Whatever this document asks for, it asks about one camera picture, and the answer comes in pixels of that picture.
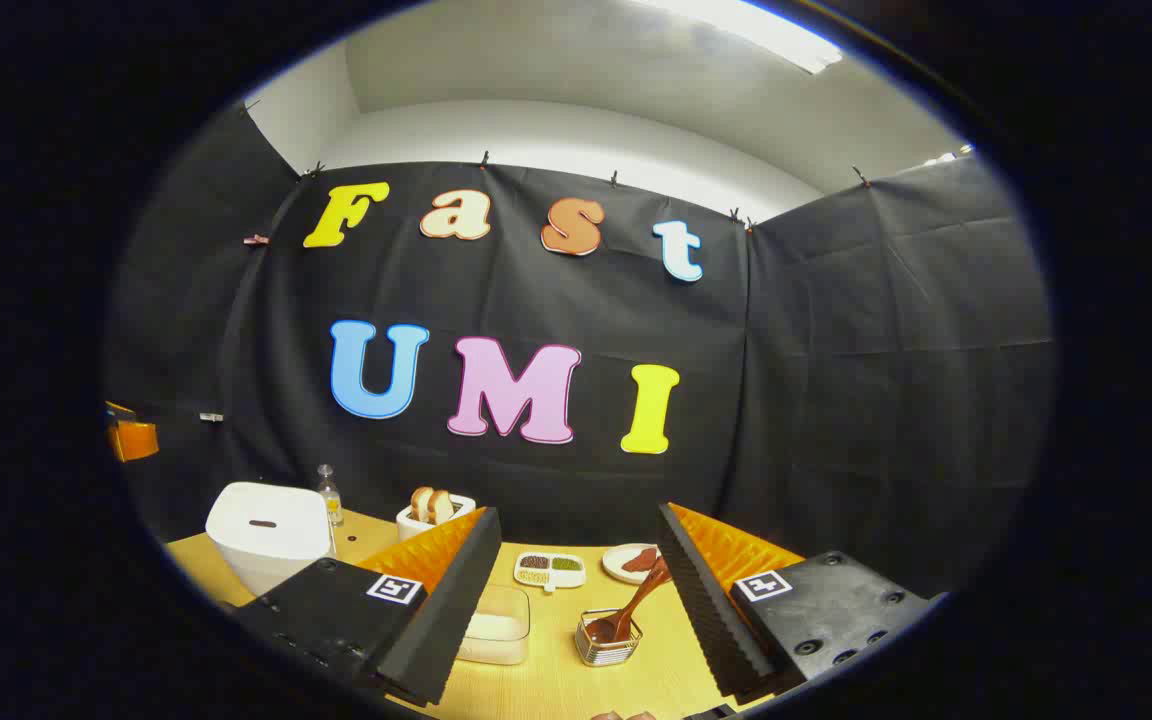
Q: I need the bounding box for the brown wooden spoon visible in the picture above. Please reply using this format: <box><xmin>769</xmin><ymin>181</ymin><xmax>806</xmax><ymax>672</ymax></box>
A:
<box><xmin>586</xmin><ymin>556</ymin><xmax>672</xmax><ymax>644</ymax></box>

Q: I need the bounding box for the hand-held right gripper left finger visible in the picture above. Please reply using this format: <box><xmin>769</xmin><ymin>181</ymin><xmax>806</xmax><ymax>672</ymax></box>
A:
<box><xmin>234</xmin><ymin>506</ymin><xmax>503</xmax><ymax>707</ymax></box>

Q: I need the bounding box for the white toaster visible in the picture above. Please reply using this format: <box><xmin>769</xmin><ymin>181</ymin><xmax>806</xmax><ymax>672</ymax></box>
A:
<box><xmin>396</xmin><ymin>494</ymin><xmax>477</xmax><ymax>543</ymax></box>

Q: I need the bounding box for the clear glass container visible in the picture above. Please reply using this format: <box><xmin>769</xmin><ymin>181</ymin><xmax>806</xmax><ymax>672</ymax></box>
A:
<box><xmin>456</xmin><ymin>585</ymin><xmax>531</xmax><ymax>666</ymax></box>

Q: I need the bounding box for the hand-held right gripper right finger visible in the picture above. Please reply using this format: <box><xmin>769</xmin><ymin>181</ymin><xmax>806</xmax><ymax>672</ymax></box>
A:
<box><xmin>656</xmin><ymin>502</ymin><xmax>937</xmax><ymax>703</ymax></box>

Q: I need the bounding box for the white divided dish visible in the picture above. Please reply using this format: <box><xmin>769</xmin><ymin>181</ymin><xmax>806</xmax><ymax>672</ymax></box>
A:
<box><xmin>514</xmin><ymin>552</ymin><xmax>587</xmax><ymax>593</ymax></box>

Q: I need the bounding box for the small glass bottle yellow label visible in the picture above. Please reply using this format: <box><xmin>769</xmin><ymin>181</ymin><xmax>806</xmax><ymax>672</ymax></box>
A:
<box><xmin>316</xmin><ymin>464</ymin><xmax>345</xmax><ymax>528</ymax></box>

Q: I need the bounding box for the white rice cooker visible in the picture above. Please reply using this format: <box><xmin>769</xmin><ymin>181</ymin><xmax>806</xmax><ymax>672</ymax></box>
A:
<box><xmin>204</xmin><ymin>482</ymin><xmax>337</xmax><ymax>598</ymax></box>

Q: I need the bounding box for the white round plate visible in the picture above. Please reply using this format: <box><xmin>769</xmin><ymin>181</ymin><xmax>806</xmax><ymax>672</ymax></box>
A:
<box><xmin>602</xmin><ymin>543</ymin><xmax>663</xmax><ymax>586</ymax></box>

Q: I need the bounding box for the metal wire chopstick holder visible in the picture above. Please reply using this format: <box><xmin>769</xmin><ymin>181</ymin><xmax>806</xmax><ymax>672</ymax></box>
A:
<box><xmin>575</xmin><ymin>608</ymin><xmax>643</xmax><ymax>668</ymax></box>

